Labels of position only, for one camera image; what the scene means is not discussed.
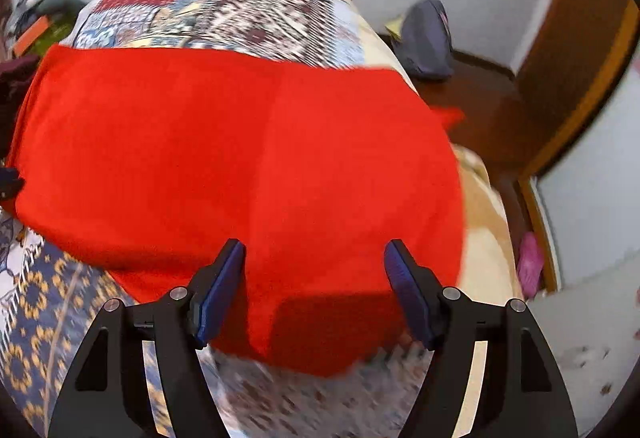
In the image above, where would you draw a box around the pink cloth item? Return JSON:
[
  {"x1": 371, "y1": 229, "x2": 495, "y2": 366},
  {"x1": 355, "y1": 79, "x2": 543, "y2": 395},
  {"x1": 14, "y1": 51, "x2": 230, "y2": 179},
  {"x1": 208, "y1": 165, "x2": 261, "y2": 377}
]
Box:
[{"x1": 517, "y1": 233, "x2": 545, "y2": 291}]

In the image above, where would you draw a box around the brown wooden door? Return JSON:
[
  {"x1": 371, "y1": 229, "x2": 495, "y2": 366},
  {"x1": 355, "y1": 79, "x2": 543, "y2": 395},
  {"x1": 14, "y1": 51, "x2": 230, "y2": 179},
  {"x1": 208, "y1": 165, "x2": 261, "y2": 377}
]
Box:
[{"x1": 515, "y1": 0, "x2": 640, "y2": 294}]

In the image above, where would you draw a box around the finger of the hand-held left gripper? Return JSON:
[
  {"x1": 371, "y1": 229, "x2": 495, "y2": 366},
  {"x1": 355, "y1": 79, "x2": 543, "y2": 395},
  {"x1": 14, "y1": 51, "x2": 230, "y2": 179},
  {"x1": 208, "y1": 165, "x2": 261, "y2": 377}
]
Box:
[{"x1": 0, "y1": 167, "x2": 25, "y2": 204}]

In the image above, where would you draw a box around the red garment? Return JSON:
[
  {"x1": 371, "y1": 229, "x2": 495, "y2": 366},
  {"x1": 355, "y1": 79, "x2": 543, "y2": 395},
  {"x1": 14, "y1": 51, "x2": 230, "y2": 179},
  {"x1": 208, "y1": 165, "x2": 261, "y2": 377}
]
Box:
[{"x1": 5, "y1": 43, "x2": 468, "y2": 379}]

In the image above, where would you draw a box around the grey-blue backpack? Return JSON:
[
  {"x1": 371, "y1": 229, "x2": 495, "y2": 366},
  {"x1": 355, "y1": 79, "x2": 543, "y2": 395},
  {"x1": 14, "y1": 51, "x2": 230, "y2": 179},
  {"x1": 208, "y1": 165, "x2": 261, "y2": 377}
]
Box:
[{"x1": 392, "y1": 0, "x2": 456, "y2": 81}]

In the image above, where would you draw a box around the grey-green cloth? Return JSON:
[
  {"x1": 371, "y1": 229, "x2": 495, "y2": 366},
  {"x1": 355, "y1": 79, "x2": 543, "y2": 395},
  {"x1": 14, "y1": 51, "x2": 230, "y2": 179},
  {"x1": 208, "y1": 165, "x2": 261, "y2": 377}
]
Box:
[{"x1": 37, "y1": 0, "x2": 86, "y2": 17}]

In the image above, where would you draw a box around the orange box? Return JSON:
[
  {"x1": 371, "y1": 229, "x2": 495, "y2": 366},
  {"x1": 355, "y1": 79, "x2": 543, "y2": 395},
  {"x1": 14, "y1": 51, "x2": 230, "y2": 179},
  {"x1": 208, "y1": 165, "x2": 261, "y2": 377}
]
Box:
[{"x1": 12, "y1": 15, "x2": 51, "y2": 56}]

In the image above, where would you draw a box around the patchwork printed blanket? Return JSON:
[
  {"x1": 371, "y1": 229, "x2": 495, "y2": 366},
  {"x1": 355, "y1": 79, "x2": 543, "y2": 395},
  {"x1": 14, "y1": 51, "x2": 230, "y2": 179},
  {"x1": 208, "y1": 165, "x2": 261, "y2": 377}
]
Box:
[{"x1": 0, "y1": 0, "x2": 526, "y2": 438}]

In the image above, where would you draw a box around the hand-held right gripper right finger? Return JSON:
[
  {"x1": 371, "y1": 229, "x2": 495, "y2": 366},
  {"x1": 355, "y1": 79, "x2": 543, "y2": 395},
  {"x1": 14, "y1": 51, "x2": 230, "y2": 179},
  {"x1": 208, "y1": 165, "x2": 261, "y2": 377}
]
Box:
[{"x1": 384, "y1": 239, "x2": 581, "y2": 438}]

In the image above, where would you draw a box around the maroon cloth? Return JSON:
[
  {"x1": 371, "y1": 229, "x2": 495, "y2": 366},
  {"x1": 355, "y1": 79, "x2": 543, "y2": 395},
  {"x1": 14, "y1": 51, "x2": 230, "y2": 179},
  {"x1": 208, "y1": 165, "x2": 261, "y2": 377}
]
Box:
[{"x1": 0, "y1": 55, "x2": 41, "y2": 159}]

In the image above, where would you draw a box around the white floral sheet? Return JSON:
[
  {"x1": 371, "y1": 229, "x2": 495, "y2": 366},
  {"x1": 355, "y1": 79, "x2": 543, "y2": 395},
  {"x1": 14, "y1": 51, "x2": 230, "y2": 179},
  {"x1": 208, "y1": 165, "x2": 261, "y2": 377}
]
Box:
[{"x1": 525, "y1": 248, "x2": 640, "y2": 419}]

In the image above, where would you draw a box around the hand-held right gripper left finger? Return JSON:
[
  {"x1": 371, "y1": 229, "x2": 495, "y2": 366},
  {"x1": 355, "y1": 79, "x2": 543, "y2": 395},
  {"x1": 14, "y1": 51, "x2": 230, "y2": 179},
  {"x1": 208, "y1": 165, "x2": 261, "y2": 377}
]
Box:
[{"x1": 45, "y1": 238, "x2": 247, "y2": 438}]

